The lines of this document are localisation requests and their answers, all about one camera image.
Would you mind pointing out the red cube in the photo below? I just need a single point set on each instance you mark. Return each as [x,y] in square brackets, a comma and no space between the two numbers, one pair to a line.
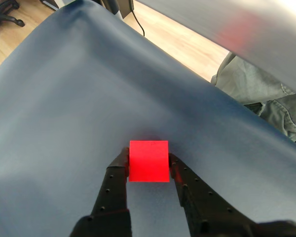
[149,161]

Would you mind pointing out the person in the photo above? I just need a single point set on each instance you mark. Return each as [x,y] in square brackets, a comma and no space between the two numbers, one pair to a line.
[256,84]

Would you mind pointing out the dark furniture leg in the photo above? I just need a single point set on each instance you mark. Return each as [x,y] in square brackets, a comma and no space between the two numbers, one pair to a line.
[113,7]

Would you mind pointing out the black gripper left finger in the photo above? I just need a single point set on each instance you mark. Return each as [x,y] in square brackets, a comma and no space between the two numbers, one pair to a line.
[111,197]

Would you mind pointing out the black office chair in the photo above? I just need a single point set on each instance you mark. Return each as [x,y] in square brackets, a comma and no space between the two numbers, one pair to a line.
[1,17]

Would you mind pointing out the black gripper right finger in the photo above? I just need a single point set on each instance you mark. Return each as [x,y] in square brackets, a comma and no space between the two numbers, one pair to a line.
[204,212]

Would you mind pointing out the grey-blue table cloth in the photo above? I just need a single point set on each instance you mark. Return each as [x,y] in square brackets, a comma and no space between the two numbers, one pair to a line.
[64,111]

